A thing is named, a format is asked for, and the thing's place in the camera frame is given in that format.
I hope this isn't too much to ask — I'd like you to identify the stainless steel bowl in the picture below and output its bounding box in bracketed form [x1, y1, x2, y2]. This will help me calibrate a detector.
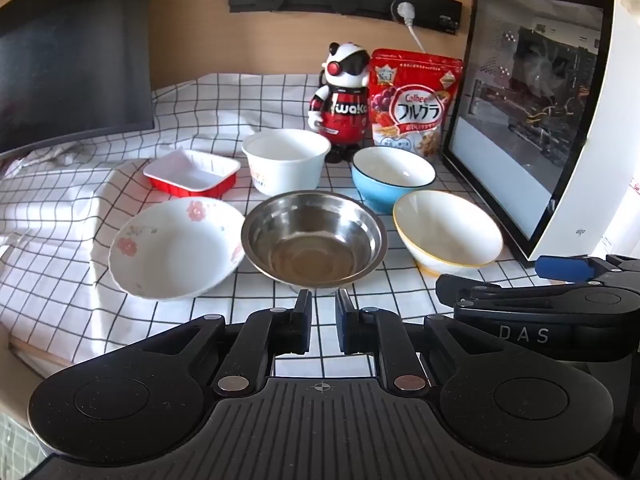
[240, 191, 389, 295]

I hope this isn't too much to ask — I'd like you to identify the red and white tray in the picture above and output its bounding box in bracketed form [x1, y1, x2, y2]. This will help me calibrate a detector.
[143, 149, 241, 198]

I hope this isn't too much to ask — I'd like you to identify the white plug with cable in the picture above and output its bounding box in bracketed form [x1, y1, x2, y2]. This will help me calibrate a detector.
[396, 1, 427, 55]

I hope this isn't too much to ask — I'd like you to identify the white bowl with yellow rim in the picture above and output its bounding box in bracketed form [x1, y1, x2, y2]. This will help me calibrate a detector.
[392, 190, 504, 277]

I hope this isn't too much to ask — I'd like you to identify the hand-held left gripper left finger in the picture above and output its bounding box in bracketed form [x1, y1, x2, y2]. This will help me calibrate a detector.
[135, 290, 314, 399]

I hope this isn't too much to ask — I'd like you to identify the white checked tablecloth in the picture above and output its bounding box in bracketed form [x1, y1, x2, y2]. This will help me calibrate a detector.
[0, 72, 541, 378]

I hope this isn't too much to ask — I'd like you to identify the white computer case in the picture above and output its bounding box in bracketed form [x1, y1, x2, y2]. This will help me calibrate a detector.
[442, 0, 640, 267]

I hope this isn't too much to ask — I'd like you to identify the panda robot toy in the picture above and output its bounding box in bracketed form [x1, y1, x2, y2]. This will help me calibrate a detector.
[307, 41, 373, 163]

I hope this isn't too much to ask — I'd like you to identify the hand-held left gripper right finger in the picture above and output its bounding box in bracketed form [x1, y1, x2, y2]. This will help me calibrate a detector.
[334, 289, 506, 397]

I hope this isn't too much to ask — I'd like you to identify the blue ceramic bowl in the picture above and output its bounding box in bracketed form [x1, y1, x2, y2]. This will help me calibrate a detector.
[351, 146, 437, 214]

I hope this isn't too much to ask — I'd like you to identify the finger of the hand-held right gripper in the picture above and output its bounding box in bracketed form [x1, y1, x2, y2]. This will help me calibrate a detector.
[535, 254, 640, 286]
[435, 273, 508, 312]

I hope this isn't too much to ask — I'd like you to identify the black monitor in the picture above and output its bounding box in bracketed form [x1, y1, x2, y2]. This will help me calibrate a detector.
[0, 0, 153, 158]

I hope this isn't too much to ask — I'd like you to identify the red cereal bag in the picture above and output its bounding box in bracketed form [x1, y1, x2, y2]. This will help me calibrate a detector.
[369, 48, 464, 161]

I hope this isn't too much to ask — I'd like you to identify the white floral bowl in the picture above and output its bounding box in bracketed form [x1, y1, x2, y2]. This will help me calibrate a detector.
[108, 197, 246, 302]

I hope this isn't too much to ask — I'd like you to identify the white paper bowl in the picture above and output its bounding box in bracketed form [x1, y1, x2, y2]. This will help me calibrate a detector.
[241, 129, 332, 197]

